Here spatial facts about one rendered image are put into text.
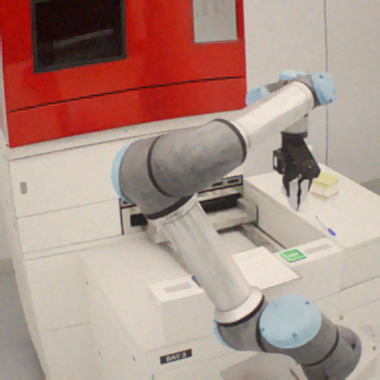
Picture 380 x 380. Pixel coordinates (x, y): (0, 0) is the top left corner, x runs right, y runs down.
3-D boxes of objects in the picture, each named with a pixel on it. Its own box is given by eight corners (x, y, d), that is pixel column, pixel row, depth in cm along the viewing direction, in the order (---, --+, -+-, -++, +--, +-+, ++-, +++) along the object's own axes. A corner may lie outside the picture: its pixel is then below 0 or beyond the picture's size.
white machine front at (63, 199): (22, 257, 195) (6, 144, 180) (239, 213, 224) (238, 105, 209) (24, 261, 192) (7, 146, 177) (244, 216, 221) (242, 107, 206)
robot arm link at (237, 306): (274, 364, 123) (139, 155, 105) (227, 358, 134) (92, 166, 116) (302, 327, 130) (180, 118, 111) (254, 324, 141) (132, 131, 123)
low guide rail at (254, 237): (228, 222, 217) (228, 214, 216) (233, 221, 218) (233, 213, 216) (303, 283, 174) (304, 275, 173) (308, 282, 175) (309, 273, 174)
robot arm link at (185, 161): (183, 137, 97) (328, 57, 127) (141, 146, 105) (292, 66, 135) (211, 204, 99) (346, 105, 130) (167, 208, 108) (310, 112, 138)
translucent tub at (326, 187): (310, 196, 198) (310, 176, 196) (322, 190, 203) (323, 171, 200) (327, 202, 193) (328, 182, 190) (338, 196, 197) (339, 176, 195)
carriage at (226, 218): (146, 234, 203) (145, 226, 202) (244, 212, 216) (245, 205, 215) (155, 243, 197) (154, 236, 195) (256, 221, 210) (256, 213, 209)
